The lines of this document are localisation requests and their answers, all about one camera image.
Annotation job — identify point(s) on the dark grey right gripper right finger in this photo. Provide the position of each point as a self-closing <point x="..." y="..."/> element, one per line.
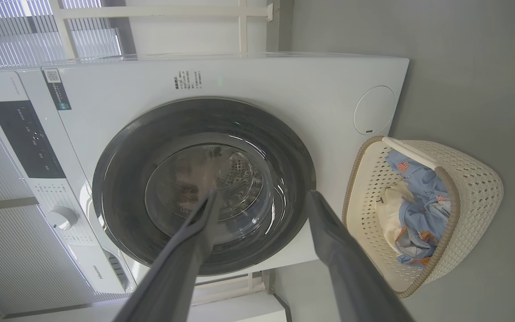
<point x="356" y="277"/>

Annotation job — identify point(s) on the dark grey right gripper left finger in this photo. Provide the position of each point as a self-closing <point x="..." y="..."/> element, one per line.
<point x="181" y="268"/>

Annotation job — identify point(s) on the cream white garment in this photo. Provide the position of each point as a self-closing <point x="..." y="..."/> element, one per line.
<point x="391" y="214"/>

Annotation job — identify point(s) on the blue patterned garment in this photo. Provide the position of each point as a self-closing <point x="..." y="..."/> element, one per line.
<point x="425" y="210"/>

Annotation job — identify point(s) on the washing machine glass door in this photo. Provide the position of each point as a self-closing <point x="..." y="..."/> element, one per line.
<point x="128" y="179"/>

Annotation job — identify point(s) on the white washing machine dial knob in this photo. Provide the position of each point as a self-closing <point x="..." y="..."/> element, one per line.
<point x="63" y="218"/>

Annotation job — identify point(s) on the black washing machine display panel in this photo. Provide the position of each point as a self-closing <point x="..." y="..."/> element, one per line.
<point x="27" y="138"/>

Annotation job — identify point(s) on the white front-load washing machine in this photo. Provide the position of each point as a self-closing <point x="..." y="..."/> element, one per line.
<point x="284" y="85"/>

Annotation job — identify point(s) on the white detergent drawer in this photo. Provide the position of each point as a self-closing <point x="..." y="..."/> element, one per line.
<point x="99" y="268"/>

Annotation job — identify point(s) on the cream perforated laundry basket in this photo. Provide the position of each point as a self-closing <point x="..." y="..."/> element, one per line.
<point x="476" y="188"/>

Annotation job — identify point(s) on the round white filter cover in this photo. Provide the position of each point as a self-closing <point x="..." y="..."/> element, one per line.
<point x="374" y="110"/>

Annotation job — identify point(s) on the dark QR code sticker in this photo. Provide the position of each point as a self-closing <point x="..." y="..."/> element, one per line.
<point x="57" y="89"/>

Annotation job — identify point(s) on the white window blinds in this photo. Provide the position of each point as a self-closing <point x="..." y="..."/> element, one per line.
<point x="16" y="36"/>

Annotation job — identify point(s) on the white metal rack frame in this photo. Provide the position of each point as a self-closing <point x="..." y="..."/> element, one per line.
<point x="163" y="11"/>

